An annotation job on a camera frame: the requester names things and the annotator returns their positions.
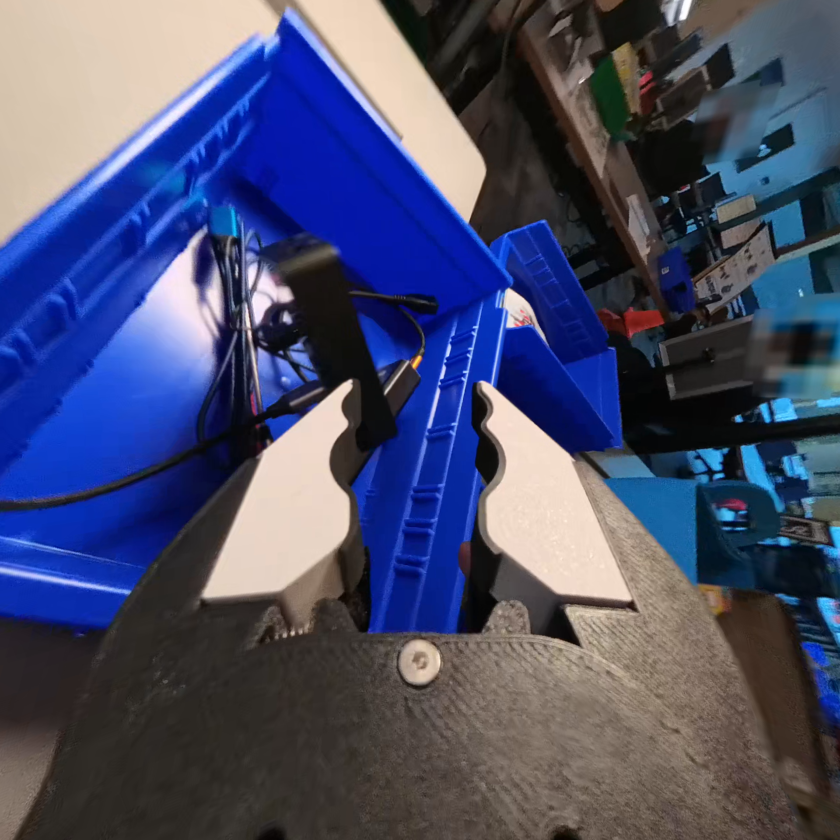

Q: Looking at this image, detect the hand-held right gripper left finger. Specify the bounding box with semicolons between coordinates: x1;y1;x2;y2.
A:
200;379;368;632

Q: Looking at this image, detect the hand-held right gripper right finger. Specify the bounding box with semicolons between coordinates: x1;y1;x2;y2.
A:
467;382;635;635

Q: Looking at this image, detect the black USB hub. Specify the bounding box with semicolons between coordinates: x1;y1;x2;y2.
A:
276;239;399;452

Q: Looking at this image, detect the large blue plastic bin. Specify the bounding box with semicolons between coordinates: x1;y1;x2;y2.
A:
0;10;513;641

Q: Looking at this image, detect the white red-printed package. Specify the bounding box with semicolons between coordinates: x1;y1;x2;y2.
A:
502;289;551;352

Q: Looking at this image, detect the grey drawer cabinet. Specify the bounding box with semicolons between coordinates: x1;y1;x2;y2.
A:
658;315;756;401

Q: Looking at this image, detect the small blue floor bin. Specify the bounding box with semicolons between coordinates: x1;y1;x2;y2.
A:
656;246;697;312

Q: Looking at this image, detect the printed picture sheet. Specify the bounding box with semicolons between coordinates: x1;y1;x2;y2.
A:
692;223;778;303

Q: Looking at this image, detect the long wooden workbench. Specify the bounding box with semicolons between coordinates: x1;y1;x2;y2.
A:
515;10;667;319

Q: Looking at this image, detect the green box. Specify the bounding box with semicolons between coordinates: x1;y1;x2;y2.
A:
587;52;634;142

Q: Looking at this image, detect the long black braided cable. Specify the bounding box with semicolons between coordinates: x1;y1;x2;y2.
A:
0;387;329;514

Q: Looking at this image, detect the black barrel-plug cable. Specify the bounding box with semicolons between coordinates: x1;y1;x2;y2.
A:
344;289;439;368

